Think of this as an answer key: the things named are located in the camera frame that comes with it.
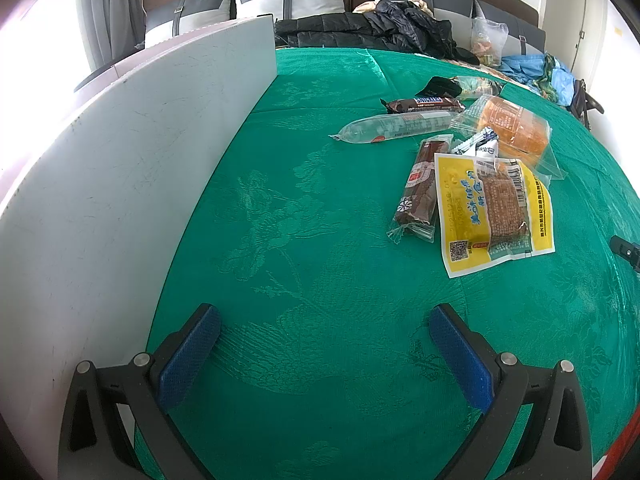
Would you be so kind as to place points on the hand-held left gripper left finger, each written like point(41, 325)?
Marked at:
point(190, 355)

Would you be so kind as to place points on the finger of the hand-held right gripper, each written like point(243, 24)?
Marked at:
point(626, 250)

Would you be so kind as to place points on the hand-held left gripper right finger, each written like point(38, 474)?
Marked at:
point(462, 360)

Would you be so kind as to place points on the clear sausage packet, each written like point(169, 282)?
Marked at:
point(395, 127)

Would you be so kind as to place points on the yellow snack packet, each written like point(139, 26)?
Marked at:
point(465, 220)

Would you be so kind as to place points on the black chair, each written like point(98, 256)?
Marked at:
point(582, 97)

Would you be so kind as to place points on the green tablecloth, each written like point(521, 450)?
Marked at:
point(310, 240)

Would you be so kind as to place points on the bread in clear packet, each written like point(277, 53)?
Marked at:
point(510, 127)

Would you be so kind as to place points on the brown cake bar packet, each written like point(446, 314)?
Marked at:
point(417, 190)

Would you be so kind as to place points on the small white blue packet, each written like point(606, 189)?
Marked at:
point(477, 146)

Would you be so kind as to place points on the white board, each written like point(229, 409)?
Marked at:
point(100, 185)

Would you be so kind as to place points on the blue cloth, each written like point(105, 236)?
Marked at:
point(530, 67)

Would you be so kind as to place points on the green clear snack packet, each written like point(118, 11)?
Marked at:
point(480, 86)

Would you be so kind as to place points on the white wardrobe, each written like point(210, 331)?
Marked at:
point(590, 20)

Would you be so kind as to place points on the black snack packet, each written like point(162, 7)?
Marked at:
point(442, 86)

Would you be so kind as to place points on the dark brown chocolate bar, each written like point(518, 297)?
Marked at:
point(425, 105)

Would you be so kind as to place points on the clear plastic bag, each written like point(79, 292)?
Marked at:
point(489, 40)

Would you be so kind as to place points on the black puffer jacket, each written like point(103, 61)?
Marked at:
point(340, 27)

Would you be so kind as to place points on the beige cloth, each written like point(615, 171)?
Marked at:
point(365, 6)

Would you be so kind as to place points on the grey curtain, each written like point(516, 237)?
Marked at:
point(107, 5)

